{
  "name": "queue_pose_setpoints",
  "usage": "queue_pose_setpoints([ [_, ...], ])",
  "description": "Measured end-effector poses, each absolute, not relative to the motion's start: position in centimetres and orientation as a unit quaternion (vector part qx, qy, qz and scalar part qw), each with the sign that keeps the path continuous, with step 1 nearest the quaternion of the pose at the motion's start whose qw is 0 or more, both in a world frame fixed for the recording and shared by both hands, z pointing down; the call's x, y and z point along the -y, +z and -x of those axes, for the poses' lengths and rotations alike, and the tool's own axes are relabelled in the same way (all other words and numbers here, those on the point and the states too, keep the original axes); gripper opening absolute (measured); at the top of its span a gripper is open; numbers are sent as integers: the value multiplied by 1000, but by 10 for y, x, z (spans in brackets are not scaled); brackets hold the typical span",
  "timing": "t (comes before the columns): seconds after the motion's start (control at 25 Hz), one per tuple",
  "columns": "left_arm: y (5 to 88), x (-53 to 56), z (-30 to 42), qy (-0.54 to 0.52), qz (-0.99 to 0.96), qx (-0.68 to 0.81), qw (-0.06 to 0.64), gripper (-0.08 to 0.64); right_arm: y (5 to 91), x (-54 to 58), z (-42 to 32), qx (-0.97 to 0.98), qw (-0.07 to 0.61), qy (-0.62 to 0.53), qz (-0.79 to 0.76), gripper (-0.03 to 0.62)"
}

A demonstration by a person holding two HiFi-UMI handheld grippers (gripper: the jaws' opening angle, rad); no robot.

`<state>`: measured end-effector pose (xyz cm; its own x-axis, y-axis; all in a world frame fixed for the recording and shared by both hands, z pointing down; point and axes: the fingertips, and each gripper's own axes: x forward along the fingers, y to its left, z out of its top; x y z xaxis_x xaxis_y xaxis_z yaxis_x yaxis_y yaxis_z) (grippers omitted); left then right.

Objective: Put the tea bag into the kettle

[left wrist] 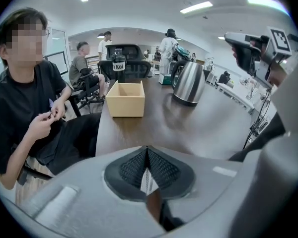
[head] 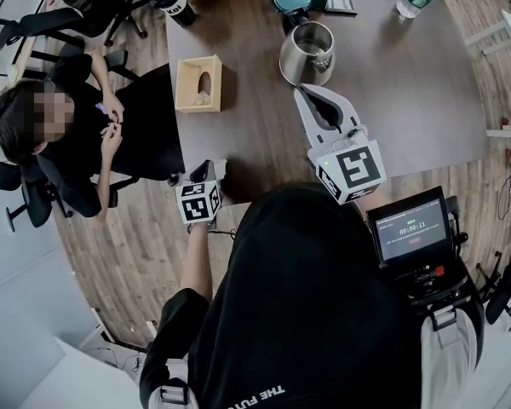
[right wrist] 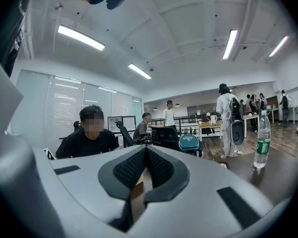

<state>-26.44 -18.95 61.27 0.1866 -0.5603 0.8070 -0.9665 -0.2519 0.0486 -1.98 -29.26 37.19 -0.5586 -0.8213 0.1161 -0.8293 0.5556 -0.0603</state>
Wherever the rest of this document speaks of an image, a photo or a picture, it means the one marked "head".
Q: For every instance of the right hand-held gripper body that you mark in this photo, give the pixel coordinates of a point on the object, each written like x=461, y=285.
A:
x=357, y=168

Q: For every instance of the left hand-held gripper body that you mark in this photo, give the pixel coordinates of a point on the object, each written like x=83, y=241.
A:
x=198, y=205

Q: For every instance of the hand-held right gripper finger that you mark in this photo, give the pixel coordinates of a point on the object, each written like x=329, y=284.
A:
x=310, y=126
x=349, y=117

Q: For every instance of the stainless steel kettle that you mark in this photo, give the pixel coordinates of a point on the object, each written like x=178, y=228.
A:
x=289, y=58

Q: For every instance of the person's left forearm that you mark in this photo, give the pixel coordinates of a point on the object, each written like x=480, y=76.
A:
x=196, y=266

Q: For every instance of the black chest monitor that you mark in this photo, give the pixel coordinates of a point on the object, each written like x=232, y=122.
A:
x=409, y=228

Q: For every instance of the light wooden box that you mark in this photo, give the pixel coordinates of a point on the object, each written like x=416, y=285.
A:
x=187, y=83

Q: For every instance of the black office chair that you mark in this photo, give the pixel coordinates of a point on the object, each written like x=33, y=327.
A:
x=47, y=19
x=106, y=13
x=68, y=198
x=34, y=198
x=500, y=296

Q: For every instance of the person's torso black shirt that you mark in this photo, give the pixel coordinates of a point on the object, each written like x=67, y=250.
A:
x=306, y=305

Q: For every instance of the black tumbler white label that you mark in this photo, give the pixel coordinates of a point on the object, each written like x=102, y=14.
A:
x=179, y=11

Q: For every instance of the black framed whiteboard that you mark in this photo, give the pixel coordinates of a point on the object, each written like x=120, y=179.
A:
x=13, y=24

